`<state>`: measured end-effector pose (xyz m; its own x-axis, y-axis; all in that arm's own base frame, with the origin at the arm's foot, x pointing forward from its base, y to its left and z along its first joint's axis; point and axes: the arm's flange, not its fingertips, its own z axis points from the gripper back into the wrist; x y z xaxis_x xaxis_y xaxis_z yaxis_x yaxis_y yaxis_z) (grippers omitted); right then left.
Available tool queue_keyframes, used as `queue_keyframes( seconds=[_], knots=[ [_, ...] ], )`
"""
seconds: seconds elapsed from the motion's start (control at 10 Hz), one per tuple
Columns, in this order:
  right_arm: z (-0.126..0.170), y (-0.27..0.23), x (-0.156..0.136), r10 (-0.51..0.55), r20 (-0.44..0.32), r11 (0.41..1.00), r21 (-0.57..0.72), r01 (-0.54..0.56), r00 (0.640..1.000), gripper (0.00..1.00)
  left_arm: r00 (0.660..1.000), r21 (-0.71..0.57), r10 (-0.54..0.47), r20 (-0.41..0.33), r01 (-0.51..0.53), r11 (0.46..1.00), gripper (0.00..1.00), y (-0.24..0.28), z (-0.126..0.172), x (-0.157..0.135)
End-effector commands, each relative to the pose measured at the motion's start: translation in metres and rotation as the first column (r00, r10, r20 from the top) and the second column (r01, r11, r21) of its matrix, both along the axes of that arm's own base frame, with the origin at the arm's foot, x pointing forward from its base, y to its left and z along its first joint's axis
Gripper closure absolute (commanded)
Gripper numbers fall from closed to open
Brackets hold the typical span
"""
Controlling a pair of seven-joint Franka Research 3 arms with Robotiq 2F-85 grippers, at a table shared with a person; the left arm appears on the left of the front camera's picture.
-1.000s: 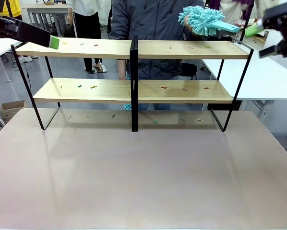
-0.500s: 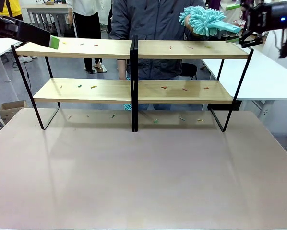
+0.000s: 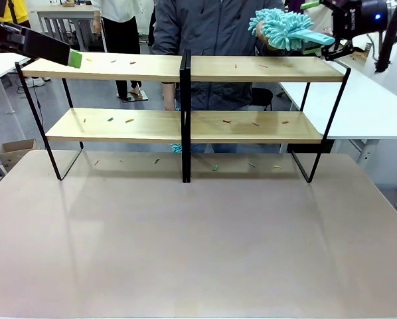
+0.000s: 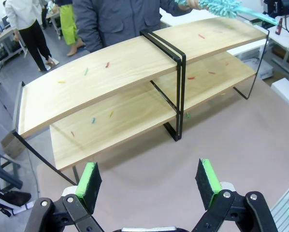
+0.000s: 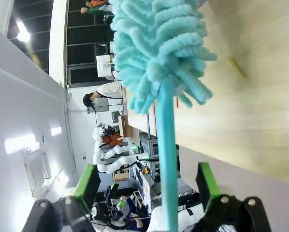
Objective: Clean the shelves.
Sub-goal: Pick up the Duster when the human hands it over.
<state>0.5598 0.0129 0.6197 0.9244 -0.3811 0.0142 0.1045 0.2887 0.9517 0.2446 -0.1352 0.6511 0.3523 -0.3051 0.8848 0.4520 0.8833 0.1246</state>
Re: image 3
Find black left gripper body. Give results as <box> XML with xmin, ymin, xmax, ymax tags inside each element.
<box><xmin>0</xmin><ymin>0</ymin><xmax>26</xmax><ymax>51</ymax></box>

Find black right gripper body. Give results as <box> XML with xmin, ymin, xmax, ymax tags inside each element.
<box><xmin>321</xmin><ymin>0</ymin><xmax>366</xmax><ymax>40</ymax></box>

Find teal chenille duster with handle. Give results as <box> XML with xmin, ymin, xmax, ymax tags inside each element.
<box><xmin>170</xmin><ymin>104</ymin><xmax>183</xmax><ymax>156</ymax></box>
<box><xmin>248</xmin><ymin>8</ymin><xmax>337</xmax><ymax>51</ymax></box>

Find person's left hand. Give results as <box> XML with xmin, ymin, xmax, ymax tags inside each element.
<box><xmin>254</xmin><ymin>20</ymin><xmax>271</xmax><ymax>45</ymax></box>

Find person in yellow shirt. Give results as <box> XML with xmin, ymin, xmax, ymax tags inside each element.
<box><xmin>0</xmin><ymin>0</ymin><xmax>32</xmax><ymax>29</ymax></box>

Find grey background table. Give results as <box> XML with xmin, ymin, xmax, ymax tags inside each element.
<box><xmin>29</xmin><ymin>4</ymin><xmax>97</xmax><ymax>46</ymax></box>

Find large white table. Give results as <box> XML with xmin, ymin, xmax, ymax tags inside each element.
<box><xmin>279</xmin><ymin>29</ymin><xmax>397</xmax><ymax>167</ymax></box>

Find person white shirt black trousers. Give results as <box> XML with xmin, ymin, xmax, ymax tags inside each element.
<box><xmin>91</xmin><ymin>0</ymin><xmax>143</xmax><ymax>100</ymax></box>

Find black chair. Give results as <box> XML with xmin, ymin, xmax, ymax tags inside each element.
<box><xmin>251</xmin><ymin>87</ymin><xmax>274</xmax><ymax>112</ymax></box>

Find shiny metal floor plate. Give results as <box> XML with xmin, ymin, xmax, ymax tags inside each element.
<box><xmin>116</xmin><ymin>89</ymin><xmax>149</xmax><ymax>103</ymax></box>

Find person in grey jacket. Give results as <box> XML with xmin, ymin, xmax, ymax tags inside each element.
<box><xmin>151</xmin><ymin>0</ymin><xmax>287</xmax><ymax>154</ymax></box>

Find brown cardboard box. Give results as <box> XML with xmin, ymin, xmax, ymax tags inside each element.
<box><xmin>0</xmin><ymin>138</ymin><xmax>40</xmax><ymax>174</ymax></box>

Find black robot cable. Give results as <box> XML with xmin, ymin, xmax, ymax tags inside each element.
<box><xmin>373</xmin><ymin>0</ymin><xmax>397</xmax><ymax>74</ymax></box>

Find wooden shelf black metal frame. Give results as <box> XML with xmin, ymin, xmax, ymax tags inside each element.
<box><xmin>179</xmin><ymin>49</ymin><xmax>353</xmax><ymax>184</ymax></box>
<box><xmin>15</xmin><ymin>49</ymin><xmax>188</xmax><ymax>184</ymax></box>

